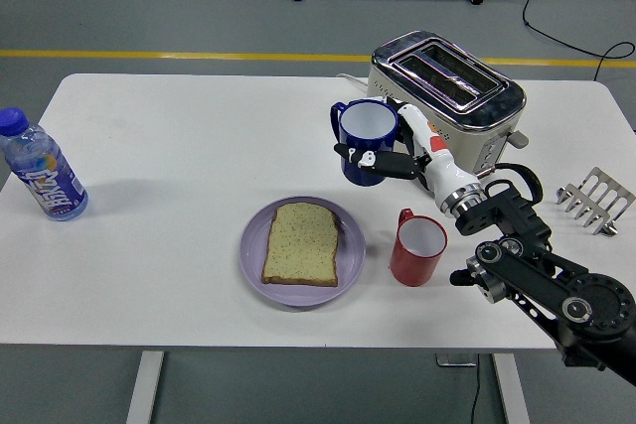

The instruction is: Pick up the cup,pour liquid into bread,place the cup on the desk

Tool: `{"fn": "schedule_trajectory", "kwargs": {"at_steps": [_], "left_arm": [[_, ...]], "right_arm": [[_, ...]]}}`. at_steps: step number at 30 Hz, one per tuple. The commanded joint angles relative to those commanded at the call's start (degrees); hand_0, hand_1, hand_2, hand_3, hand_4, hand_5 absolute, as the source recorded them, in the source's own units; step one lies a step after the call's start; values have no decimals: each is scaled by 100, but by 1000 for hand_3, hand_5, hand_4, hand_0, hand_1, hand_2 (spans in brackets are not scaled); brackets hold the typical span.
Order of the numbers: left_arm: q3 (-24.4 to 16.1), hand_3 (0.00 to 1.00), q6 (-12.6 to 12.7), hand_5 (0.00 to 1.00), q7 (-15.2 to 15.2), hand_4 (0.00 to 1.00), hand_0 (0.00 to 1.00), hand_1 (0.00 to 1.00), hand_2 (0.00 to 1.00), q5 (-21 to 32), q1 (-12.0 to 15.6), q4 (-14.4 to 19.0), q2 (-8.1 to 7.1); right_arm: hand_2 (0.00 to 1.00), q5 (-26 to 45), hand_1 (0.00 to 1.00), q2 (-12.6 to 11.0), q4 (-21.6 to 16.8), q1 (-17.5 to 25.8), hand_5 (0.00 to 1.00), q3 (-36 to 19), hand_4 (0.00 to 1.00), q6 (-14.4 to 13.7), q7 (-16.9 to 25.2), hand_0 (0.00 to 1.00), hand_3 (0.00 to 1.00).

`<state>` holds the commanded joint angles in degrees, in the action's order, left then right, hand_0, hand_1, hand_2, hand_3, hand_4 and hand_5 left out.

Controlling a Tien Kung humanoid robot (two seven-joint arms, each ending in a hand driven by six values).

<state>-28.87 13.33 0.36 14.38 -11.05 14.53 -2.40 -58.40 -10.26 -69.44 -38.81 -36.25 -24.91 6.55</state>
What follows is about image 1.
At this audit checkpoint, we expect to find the black cable under table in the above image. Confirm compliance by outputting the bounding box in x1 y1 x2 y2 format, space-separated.
469 366 482 424

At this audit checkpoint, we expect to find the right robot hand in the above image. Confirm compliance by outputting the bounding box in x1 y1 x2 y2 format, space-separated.
333 95 482 210

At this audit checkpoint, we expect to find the purple round plate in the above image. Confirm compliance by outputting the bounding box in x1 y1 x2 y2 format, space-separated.
238 195 367 309

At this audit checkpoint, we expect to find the grey box under table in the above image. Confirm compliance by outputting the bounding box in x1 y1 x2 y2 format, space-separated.
435 353 478 368

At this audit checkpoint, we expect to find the blue enamel cup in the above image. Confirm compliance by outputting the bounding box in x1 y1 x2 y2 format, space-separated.
330 98 401 188

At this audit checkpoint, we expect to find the cream and chrome toaster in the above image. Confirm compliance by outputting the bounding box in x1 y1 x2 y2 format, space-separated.
366 30 530 188

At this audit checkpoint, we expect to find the yellow floor tape line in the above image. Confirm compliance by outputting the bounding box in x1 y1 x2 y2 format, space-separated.
0 49 636 70

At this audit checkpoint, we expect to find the metal toast rack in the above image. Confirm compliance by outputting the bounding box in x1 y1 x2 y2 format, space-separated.
555 167 636 237

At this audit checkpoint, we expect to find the slice of toast bread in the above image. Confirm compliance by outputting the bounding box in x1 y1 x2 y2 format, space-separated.
260 202 341 289

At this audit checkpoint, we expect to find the red enamel cup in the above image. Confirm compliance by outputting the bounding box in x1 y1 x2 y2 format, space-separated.
389 207 448 288

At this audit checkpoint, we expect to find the plastic bottle with blue cap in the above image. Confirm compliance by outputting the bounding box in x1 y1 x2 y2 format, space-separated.
0 106 89 222

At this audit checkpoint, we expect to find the white toaster cord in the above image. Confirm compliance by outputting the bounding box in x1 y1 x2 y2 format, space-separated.
335 72 370 93

